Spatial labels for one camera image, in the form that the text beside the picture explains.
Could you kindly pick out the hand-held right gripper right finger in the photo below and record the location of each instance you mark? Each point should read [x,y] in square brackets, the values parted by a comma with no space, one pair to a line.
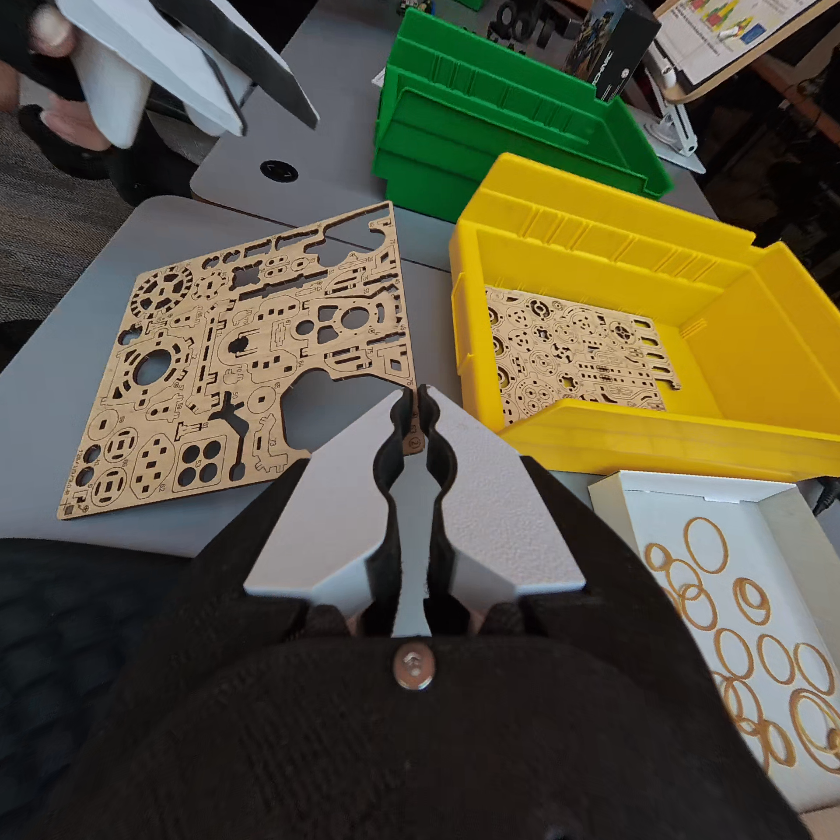
[505,525]

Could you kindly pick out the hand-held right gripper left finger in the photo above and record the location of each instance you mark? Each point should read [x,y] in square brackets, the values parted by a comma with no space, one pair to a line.
[321,525]

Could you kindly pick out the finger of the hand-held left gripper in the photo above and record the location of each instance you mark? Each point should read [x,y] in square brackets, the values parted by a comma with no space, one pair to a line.
[256,59]
[164,59]

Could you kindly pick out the plywood parts sheet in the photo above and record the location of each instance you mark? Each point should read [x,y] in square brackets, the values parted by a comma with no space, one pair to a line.
[197,367]
[577,354]

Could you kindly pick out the grey desk with grommet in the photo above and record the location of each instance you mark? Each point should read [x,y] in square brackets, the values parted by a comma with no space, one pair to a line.
[328,131]

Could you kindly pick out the person's left hand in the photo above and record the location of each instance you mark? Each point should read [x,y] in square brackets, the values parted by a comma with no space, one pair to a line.
[69,128]

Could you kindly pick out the white cardboard tray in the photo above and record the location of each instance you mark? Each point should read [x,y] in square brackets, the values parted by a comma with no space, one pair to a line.
[656,505]

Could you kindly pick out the pile of tan rubber bands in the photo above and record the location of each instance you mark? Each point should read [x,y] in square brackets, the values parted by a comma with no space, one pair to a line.
[695,607]

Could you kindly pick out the green plastic bin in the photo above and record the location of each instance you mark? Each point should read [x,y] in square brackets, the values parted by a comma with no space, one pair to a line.
[499,131]

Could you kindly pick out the yellow plastic bin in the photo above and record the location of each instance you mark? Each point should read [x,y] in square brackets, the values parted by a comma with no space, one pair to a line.
[590,197]
[754,367]

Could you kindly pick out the black power adapter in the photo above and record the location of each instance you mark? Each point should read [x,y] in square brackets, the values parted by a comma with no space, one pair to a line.
[828,495]

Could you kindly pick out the black product box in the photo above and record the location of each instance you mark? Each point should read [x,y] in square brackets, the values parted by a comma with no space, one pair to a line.
[617,52]

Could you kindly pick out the wooden document stand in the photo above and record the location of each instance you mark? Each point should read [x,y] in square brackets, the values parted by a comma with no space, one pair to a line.
[682,92]

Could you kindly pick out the printed instruction sheet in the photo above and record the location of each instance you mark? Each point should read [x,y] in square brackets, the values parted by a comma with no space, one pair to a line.
[735,33]

